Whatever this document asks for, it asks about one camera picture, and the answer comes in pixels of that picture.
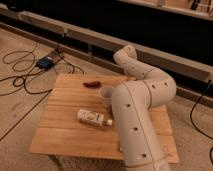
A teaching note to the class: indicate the white plastic bottle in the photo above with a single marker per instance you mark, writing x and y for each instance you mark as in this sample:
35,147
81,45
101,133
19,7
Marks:
93,118

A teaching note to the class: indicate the long wooden beam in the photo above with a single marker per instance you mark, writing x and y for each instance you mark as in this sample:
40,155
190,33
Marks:
152,56

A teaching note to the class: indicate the blue power adapter box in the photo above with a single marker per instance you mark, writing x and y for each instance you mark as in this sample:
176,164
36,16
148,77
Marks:
44,63

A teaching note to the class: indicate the small brown eraser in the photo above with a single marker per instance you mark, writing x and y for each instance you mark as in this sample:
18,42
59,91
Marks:
93,84

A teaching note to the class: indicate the wooden table board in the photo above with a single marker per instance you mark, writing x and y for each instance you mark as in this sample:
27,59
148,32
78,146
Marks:
60,133

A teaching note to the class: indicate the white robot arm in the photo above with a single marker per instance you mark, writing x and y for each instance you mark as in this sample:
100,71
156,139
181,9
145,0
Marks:
130,103

